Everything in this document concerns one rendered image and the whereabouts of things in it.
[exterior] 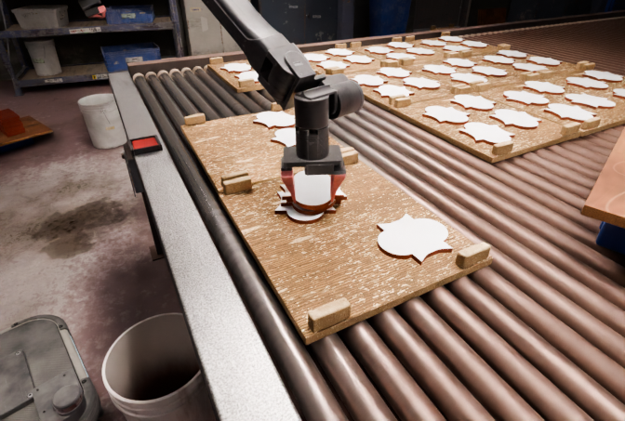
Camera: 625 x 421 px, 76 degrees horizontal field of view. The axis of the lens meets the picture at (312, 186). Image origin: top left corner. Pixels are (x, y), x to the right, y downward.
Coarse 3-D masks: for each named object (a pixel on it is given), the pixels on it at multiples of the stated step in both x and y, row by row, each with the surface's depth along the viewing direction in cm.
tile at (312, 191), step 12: (300, 180) 81; (312, 180) 81; (324, 180) 81; (288, 192) 77; (300, 192) 77; (312, 192) 77; (324, 192) 77; (336, 192) 77; (300, 204) 74; (312, 204) 73; (324, 204) 74
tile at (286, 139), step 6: (276, 132) 109; (282, 132) 109; (288, 132) 109; (294, 132) 109; (276, 138) 106; (282, 138) 106; (288, 138) 106; (294, 138) 106; (282, 144) 104; (288, 144) 103; (294, 144) 103
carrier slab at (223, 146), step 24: (216, 120) 120; (240, 120) 120; (192, 144) 105; (216, 144) 105; (240, 144) 105; (264, 144) 105; (336, 144) 105; (216, 168) 93; (240, 168) 93; (264, 168) 93
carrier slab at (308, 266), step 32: (256, 192) 84; (352, 192) 84; (384, 192) 84; (256, 224) 74; (288, 224) 74; (320, 224) 74; (352, 224) 74; (256, 256) 67; (288, 256) 67; (320, 256) 67; (352, 256) 67; (384, 256) 67; (448, 256) 67; (288, 288) 60; (320, 288) 60; (352, 288) 60; (384, 288) 60; (416, 288) 60; (352, 320) 56
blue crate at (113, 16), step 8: (112, 8) 474; (120, 8) 476; (128, 8) 478; (136, 8) 449; (144, 8) 452; (152, 8) 464; (112, 16) 447; (120, 16) 449; (128, 16) 451; (136, 16) 453; (144, 16) 455; (152, 16) 461; (112, 24) 452
